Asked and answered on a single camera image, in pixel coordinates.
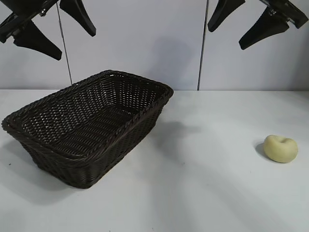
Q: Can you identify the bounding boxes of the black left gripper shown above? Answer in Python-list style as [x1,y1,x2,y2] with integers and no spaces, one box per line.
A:
[0,0,97,60]

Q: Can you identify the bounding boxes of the dark brown woven basket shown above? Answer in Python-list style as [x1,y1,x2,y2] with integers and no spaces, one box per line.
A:
[1,69,175,188]

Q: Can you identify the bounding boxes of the pale yellow apple-shaped object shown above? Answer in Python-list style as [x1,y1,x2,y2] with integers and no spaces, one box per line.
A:
[263,134,298,163]

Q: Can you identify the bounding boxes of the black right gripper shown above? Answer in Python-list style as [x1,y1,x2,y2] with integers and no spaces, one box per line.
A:
[207,0,309,50]

